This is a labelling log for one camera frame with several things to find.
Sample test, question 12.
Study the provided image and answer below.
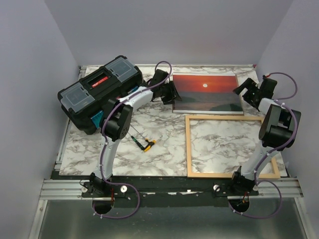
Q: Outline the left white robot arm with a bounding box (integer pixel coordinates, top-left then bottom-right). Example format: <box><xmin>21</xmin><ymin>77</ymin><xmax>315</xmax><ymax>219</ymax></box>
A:
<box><xmin>89</xmin><ymin>69</ymin><xmax>180</xmax><ymax>197</ymax></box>

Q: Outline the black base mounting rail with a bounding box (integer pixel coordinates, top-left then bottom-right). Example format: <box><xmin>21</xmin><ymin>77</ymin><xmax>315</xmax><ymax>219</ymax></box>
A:
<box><xmin>82</xmin><ymin>176</ymin><xmax>258</xmax><ymax>208</ymax></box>

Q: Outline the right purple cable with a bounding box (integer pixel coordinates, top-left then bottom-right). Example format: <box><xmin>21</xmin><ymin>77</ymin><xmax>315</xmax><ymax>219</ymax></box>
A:
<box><xmin>229</xmin><ymin>72</ymin><xmax>300</xmax><ymax>219</ymax></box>

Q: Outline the sunset photo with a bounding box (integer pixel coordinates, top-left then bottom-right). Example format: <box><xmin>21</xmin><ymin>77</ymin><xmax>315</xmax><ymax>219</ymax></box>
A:
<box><xmin>172</xmin><ymin>72</ymin><xmax>244</xmax><ymax>115</ymax></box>

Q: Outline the green black screwdriver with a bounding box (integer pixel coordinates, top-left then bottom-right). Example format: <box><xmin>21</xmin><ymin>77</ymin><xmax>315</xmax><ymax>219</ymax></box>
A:
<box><xmin>131</xmin><ymin>135</ymin><xmax>145</xmax><ymax>151</ymax></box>

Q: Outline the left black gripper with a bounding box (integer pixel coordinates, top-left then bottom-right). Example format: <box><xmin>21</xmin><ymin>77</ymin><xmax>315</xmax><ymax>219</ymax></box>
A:
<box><xmin>159</xmin><ymin>81</ymin><xmax>181</xmax><ymax>106</ymax></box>

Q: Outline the aluminium extrusion rail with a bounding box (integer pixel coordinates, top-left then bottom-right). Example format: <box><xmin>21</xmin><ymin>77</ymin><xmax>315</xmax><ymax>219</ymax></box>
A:
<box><xmin>38</xmin><ymin>179</ymin><xmax>90</xmax><ymax>200</ymax></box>

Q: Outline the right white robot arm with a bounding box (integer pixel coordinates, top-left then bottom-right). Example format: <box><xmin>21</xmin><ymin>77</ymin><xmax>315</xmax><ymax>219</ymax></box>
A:
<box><xmin>229</xmin><ymin>76</ymin><xmax>302</xmax><ymax>195</ymax></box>

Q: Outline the wooden picture frame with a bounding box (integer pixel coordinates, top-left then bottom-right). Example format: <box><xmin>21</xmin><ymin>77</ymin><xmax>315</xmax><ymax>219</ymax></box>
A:
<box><xmin>184</xmin><ymin>114</ymin><xmax>280</xmax><ymax>179</ymax></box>

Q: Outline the black plastic toolbox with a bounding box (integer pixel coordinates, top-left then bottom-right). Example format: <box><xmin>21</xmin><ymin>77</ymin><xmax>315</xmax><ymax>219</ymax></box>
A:
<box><xmin>57</xmin><ymin>55</ymin><xmax>143</xmax><ymax>135</ymax></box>

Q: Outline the yellow black hex key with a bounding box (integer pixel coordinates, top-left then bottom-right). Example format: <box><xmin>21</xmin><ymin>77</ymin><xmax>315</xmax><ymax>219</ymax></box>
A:
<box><xmin>131</xmin><ymin>125</ymin><xmax>156</xmax><ymax>152</ymax></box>

